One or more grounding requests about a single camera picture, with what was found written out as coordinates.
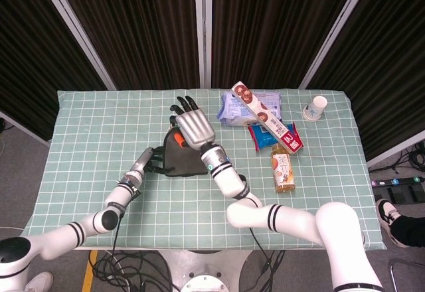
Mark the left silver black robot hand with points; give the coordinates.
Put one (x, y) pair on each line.
(144, 162)

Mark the plain white shoe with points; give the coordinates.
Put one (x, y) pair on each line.
(40, 282)

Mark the white black sneaker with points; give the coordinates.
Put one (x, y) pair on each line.
(386, 215)

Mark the dark grey pouch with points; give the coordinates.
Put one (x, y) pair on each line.
(182, 159)

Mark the long white red baking paper box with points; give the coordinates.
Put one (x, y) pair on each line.
(265, 116)

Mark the pale blue wet wipes pack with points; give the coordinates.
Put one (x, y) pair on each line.
(232, 109)

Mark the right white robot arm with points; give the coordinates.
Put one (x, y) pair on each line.
(225, 176)

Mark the peach tea bottle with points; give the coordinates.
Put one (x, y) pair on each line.
(283, 172)

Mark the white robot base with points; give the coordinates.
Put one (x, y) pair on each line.
(206, 265)

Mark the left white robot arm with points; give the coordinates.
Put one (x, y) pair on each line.
(83, 225)

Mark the green checked tablecloth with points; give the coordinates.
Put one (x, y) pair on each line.
(83, 132)

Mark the dark pleated folding screen panel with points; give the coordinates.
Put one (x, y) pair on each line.
(265, 23)
(133, 23)
(26, 56)
(391, 56)

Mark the grey metal chair frame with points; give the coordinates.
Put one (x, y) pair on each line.
(391, 272)

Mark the white paper cup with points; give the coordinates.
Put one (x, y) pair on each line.
(314, 109)

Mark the leg in black trousers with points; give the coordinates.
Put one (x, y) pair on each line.
(411, 230)

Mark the blue snack packet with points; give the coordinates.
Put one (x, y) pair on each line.
(262, 137)

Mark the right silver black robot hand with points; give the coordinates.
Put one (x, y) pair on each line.
(194, 129)

